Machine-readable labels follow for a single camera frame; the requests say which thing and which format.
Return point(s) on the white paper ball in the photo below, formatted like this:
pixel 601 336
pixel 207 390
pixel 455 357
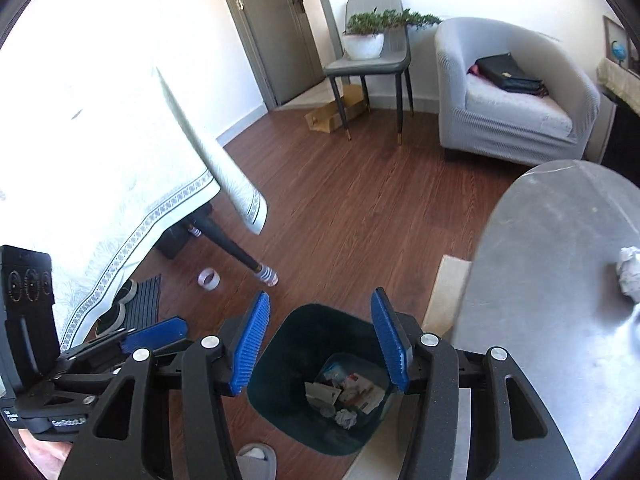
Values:
pixel 629 275
pixel 346 419

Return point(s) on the black table leg striped sock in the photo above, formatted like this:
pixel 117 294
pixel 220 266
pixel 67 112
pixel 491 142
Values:
pixel 235 250
pixel 194 232

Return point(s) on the dark green trash bin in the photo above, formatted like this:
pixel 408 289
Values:
pixel 295 340

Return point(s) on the grey armchair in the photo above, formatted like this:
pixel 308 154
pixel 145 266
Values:
pixel 510 115

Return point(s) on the crumpled plastic wrapper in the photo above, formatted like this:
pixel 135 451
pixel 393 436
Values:
pixel 336 372

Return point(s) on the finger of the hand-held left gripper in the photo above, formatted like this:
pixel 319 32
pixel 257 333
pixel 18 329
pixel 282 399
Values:
pixel 170 362
pixel 155 334

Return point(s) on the beige lace tablecloth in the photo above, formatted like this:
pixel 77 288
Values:
pixel 620 77

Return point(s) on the grey slipper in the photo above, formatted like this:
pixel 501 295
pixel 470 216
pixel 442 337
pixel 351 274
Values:
pixel 256 462

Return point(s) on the small blue globe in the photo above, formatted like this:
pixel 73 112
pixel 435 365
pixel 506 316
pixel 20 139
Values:
pixel 620 52

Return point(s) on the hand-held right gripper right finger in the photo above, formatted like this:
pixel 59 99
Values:
pixel 392 345

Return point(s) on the grey dining chair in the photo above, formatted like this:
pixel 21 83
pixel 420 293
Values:
pixel 367 65

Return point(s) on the black cabinet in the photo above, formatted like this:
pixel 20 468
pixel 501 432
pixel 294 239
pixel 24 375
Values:
pixel 622 130

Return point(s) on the black leather bag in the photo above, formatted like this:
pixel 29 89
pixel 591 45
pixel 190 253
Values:
pixel 507 75

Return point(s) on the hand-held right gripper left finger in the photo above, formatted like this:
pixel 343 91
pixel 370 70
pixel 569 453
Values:
pixel 247 350

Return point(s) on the bonsai in white pot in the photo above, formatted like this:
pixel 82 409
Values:
pixel 367 40

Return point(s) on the flat cardboard box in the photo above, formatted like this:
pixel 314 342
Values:
pixel 330 112

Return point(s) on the wooden picture frame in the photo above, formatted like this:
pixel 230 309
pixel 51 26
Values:
pixel 612 30

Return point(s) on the red and white paper packet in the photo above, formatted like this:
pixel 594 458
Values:
pixel 362 392

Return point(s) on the round grey marble table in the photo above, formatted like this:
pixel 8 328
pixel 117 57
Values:
pixel 540 285

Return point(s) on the black ribbed mat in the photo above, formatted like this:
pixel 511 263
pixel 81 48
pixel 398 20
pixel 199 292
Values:
pixel 142 305

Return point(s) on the black box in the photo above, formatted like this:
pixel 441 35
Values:
pixel 175 244

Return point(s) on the dark sneaker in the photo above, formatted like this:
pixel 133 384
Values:
pixel 111 320
pixel 128 292

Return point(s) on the white patterned tablecloth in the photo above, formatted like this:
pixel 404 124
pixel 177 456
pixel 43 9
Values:
pixel 100 185

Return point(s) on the person's left hand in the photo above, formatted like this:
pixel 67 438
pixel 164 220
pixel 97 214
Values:
pixel 45 455

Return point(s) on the clear tape roll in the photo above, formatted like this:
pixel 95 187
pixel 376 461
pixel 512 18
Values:
pixel 209 280

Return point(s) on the grey door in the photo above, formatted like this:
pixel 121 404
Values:
pixel 270 35

